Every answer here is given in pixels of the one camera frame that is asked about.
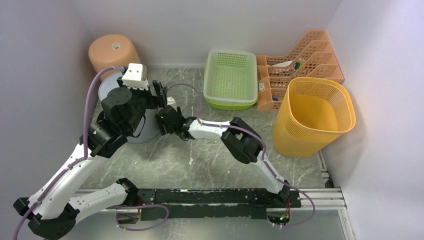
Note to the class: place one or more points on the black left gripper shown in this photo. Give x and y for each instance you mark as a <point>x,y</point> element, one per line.
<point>155,100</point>

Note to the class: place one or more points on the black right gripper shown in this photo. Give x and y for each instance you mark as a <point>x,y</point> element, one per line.
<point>161,123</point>

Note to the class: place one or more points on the grey plastic bin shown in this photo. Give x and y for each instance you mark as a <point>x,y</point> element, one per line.
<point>144,132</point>

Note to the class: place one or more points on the large orange plastic bucket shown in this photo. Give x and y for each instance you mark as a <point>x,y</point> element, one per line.
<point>112,50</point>

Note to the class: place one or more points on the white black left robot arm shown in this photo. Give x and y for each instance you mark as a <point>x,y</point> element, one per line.
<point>67,180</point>

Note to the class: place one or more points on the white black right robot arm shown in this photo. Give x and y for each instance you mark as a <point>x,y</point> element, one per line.
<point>244,144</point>

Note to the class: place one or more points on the green tray under basket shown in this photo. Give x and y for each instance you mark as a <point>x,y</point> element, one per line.
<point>228,106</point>

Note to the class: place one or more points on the white perforated basket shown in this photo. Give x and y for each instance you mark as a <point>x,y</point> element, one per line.
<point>231,58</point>

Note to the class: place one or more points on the black base bar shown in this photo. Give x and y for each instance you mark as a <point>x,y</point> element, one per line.
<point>212,203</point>

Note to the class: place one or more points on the yellow slatted waste basket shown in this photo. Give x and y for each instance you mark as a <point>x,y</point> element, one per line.
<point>314,112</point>

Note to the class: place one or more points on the peach plastic file organizer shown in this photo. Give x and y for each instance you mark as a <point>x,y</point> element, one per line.
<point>313,56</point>

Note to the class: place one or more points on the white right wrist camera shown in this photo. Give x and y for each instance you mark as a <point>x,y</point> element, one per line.
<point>171,102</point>

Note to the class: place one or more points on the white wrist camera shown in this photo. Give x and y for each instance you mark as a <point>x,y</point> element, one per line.
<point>135,77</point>
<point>171,102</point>

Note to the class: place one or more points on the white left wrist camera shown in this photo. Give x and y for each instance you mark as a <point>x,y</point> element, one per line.
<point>135,77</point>

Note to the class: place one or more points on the aluminium rail frame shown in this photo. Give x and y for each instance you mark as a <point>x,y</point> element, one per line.
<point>313,199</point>

